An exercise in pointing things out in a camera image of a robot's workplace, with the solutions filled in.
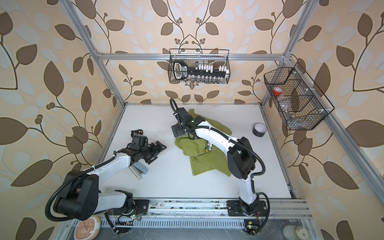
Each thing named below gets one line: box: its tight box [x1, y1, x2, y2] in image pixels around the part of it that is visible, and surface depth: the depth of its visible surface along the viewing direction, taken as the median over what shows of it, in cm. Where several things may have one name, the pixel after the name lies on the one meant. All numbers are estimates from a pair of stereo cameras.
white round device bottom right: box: [283, 225, 309, 240], surface depth 62 cm
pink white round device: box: [73, 215, 101, 240], surface depth 68 cm
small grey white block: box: [128, 162, 149, 181], surface depth 86 cm
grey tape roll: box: [252, 122, 267, 137], surface depth 105 cm
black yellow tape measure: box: [130, 129, 144, 139], surface depth 104 cm
